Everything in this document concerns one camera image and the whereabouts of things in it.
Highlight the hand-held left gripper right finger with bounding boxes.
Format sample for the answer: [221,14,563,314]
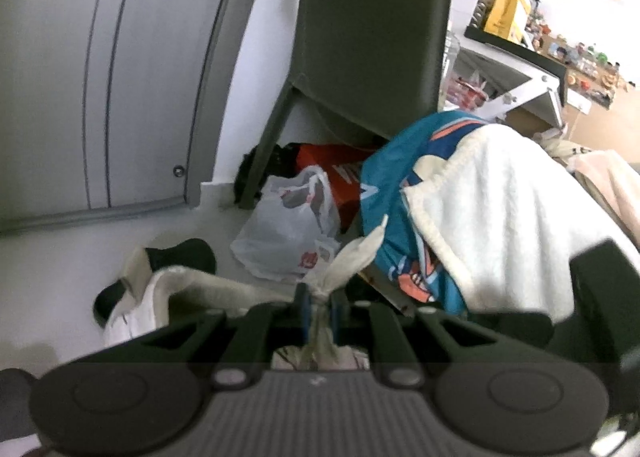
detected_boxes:
[330,287,553,388]

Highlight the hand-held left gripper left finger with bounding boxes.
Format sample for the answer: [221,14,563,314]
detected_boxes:
[135,282,312,388]

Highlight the black smooth clog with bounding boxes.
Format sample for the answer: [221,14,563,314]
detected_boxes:
[93,238,217,329]

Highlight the white printed sneaker beige laces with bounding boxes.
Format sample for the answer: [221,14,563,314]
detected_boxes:
[102,214,391,373]

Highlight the pink cloth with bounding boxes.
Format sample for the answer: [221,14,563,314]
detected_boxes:
[567,150,640,233]

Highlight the white towel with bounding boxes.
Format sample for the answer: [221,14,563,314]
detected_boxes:
[402,123,640,325]

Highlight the teal printed blanket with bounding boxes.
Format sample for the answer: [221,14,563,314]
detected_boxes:
[359,110,488,315]

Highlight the red box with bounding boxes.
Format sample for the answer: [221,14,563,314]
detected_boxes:
[295,143,386,218]

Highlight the black cloth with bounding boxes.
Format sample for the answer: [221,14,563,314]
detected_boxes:
[235,143,301,203]

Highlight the row of small figurines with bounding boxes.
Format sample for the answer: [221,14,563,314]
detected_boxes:
[525,20,636,103]

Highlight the red white plastic bag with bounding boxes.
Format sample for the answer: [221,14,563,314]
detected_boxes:
[442,70,488,110]

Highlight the white desk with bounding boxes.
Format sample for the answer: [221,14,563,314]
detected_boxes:
[447,32,571,130]

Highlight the glass jar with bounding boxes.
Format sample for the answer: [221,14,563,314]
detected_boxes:
[442,32,461,88]

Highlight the dark green chair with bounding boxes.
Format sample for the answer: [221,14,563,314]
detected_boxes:
[237,0,457,210]

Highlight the yellow box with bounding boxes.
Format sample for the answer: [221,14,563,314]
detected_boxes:
[484,0,533,43]

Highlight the grey wardrobe door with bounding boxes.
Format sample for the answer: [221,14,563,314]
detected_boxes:
[0,0,281,233]

